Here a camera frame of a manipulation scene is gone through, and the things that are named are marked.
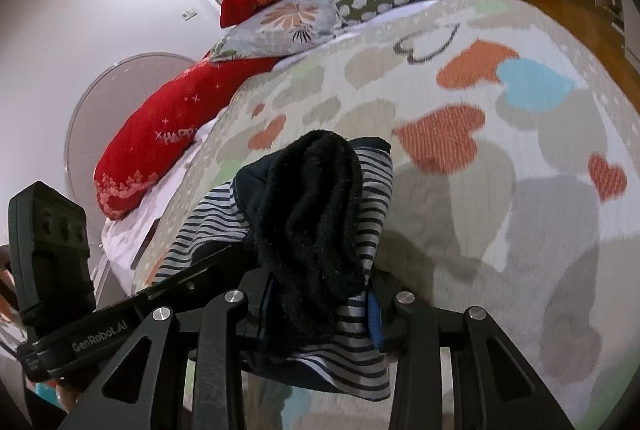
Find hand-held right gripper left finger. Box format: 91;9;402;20
59;270;272;430

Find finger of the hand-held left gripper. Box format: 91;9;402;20
131;256;254;317

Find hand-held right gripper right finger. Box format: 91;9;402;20
369;274;576;430

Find dark frog print pants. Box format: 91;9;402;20
150;130;397;403

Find red lettered long pillow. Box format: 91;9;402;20
94;54;282;221

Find heart print quilt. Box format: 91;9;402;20
132;0;640;430

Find grey floral pillow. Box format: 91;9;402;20
207;0;347;61

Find white round frame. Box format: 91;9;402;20
64;54;212;213

